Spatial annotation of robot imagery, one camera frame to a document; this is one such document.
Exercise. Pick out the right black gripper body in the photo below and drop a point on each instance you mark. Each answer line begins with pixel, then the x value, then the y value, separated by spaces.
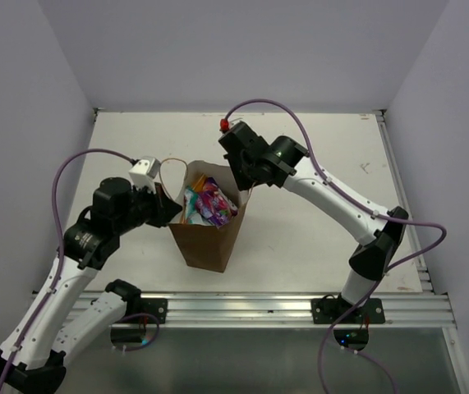
pixel 243 176

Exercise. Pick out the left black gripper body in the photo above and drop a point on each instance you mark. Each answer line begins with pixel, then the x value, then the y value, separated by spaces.
pixel 144 209

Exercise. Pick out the teal candy bag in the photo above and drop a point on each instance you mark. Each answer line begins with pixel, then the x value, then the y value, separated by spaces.
pixel 192 215

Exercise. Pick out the orange Kettle chips bag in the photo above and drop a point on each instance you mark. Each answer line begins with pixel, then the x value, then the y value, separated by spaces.
pixel 199 184

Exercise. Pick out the purple Fox's candy bag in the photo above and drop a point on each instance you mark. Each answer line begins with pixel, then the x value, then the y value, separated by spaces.
pixel 214 205

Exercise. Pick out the brown paper bag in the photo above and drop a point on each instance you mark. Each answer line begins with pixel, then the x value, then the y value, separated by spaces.
pixel 209 247

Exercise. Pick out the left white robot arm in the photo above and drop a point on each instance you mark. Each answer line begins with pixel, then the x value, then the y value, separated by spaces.
pixel 34 358

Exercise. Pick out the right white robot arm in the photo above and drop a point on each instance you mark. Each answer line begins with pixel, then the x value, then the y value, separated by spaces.
pixel 286 164

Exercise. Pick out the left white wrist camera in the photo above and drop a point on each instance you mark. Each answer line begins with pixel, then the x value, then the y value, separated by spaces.
pixel 144 172

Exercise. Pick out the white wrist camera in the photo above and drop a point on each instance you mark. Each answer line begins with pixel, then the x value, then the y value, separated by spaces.
pixel 144 172
pixel 225 125

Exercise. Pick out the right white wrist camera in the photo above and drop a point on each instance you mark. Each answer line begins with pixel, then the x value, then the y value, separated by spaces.
pixel 225 125

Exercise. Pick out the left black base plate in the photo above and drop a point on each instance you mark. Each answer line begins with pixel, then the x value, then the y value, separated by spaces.
pixel 157 307

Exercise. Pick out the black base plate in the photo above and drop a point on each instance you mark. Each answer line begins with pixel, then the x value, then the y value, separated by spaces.
pixel 329 308
pixel 157 307

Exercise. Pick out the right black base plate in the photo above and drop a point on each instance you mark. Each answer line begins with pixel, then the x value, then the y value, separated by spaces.
pixel 329 308

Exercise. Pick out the aluminium mounting rail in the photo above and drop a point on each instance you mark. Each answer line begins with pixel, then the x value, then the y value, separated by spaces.
pixel 292 310

